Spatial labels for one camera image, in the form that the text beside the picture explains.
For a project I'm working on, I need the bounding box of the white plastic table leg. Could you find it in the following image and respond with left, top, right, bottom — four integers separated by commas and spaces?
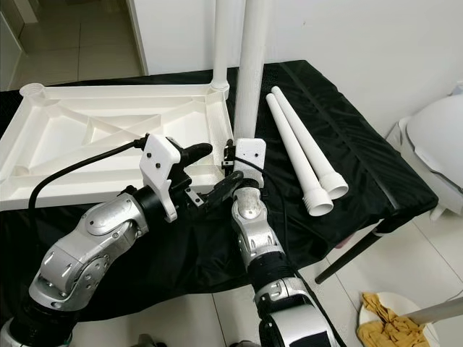
211, 0, 236, 91
233, 0, 272, 142
271, 85, 349, 201
266, 94, 335, 218

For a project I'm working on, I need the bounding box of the white plastic table top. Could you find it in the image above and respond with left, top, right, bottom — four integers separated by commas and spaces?
0, 82, 234, 212

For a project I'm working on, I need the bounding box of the black metal table leg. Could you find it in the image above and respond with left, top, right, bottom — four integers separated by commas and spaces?
315, 224, 388, 285

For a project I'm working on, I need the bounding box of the black table cloth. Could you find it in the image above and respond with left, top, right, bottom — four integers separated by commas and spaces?
0, 59, 438, 322

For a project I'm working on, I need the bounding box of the yellow crumpled cloth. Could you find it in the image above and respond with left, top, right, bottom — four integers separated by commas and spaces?
358, 293, 431, 347

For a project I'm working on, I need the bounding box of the white round plate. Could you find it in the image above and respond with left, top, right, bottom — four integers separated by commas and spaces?
358, 291, 442, 347

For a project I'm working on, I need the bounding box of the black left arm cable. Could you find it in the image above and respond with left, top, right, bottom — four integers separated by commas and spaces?
29, 137, 149, 212

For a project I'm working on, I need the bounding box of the white door frame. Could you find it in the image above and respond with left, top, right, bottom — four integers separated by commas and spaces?
127, 0, 150, 75

